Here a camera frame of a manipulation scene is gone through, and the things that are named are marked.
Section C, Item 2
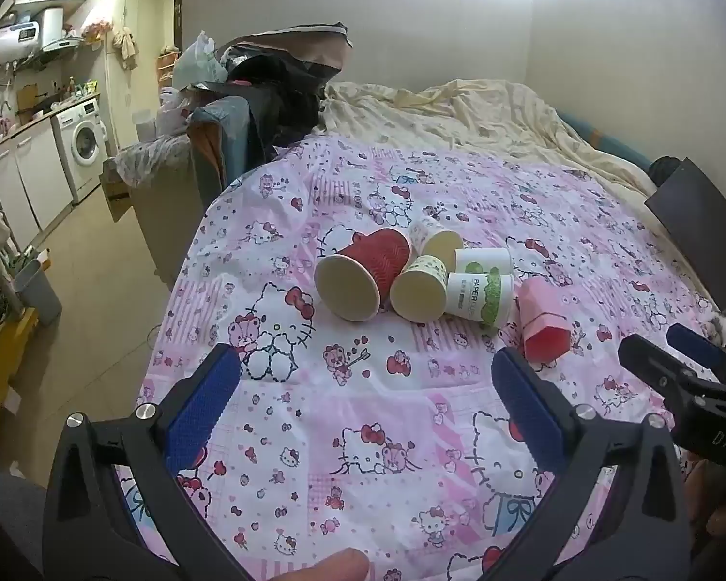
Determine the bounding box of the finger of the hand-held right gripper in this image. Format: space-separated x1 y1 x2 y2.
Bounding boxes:
617 333 711 415
667 322 726 389

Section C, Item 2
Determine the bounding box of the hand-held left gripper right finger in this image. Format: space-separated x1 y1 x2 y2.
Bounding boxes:
478 346 694 581

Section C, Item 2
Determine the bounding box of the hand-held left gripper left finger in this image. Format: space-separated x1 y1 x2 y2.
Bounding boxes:
42 342 261 581

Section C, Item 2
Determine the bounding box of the pink paper cup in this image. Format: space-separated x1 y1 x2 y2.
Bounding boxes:
515 276 573 362

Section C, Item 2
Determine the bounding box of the white green print paper cup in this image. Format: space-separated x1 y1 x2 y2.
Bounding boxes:
443 272 515 329
454 247 513 277

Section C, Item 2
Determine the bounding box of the cream patterned paper cup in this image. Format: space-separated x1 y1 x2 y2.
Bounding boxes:
408 217 464 259
390 254 449 323

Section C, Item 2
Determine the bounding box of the red ribbed paper cup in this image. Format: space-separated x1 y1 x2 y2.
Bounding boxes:
313 227 413 323

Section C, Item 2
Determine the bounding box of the person's left hand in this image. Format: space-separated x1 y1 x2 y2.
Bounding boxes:
276 547 371 581

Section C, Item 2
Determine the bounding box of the black flat board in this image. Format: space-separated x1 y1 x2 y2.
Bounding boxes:
644 157 726 319

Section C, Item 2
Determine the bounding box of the pink cartoon printed sheet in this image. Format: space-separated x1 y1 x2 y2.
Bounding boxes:
136 133 726 581

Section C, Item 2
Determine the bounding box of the grey waste bin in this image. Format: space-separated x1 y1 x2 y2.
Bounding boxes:
12 251 65 326

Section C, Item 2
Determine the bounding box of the yellow wooden stool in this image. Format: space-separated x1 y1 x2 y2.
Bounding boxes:
0 275 39 470

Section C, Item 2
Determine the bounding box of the cardboard box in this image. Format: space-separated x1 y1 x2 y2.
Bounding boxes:
99 156 139 223

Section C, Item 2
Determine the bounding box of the grey clothing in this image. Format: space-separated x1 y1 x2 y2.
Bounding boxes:
0 471 46 581

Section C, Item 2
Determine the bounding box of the blue grey cushion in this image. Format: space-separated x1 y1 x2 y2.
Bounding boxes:
187 95 253 210

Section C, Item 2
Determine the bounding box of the white kitchen cabinet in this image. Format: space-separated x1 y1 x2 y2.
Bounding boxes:
0 118 75 250

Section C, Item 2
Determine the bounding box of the white washing machine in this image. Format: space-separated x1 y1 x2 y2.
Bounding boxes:
51 100 108 205

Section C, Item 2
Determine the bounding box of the cream duvet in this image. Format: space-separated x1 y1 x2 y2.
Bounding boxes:
319 78 660 195

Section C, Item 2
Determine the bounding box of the black bag pile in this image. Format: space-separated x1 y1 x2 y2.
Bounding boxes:
221 23 353 164

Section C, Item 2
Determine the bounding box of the tall white cupboard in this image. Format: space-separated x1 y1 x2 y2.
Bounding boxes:
105 0 141 155

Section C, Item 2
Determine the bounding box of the white plastic bag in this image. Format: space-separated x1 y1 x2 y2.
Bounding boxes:
170 30 229 91

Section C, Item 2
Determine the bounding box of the hanging beige cloth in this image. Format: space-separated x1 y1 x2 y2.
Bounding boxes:
111 27 140 72

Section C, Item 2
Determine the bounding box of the white water heater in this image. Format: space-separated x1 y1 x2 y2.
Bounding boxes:
0 7 65 69

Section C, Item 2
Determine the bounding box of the teal bed frame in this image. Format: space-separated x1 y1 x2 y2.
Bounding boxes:
555 107 655 171

